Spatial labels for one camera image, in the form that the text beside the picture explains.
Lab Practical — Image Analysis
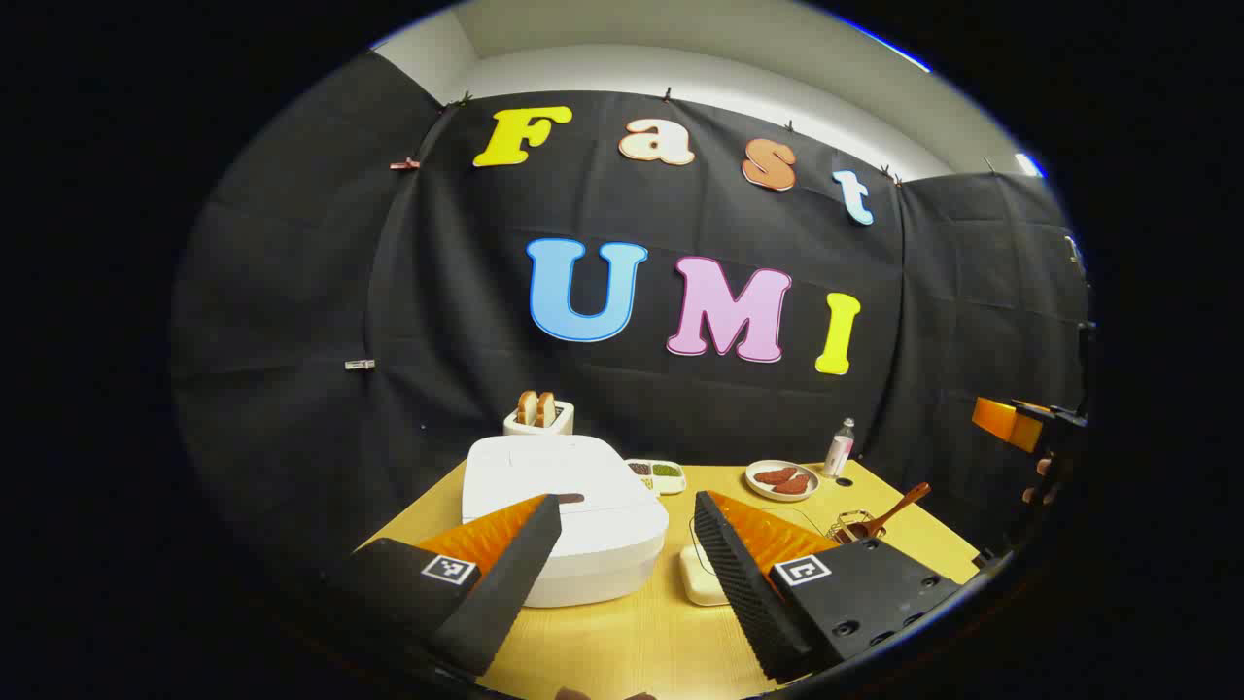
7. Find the small clear bottle pink label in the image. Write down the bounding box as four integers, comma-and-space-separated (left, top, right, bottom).
824, 418, 856, 477

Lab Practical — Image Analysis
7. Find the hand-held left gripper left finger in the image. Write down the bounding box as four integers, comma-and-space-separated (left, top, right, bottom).
326, 494, 563, 679

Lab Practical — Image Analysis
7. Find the white round plate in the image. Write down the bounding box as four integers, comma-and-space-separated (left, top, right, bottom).
745, 460, 820, 503

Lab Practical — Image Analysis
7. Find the white rice cooker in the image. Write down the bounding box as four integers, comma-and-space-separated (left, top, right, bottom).
462, 435, 670, 609

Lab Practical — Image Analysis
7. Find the white toaster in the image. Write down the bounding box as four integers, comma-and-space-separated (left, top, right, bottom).
503, 401, 575, 437

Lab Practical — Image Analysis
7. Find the dark wooden spoon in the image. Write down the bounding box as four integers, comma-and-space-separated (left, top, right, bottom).
836, 482, 931, 543

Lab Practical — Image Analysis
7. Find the black backdrop cloth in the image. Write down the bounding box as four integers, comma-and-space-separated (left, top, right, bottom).
170, 51, 1094, 584

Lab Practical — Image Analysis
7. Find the white divided bean dish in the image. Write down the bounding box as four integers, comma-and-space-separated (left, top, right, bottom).
625, 458, 687, 497

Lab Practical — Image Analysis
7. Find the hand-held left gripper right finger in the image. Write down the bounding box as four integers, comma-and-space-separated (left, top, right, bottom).
693, 490, 963, 682

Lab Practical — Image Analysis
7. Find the clear plastic rice container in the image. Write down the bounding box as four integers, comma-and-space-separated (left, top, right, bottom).
678, 506, 827, 608

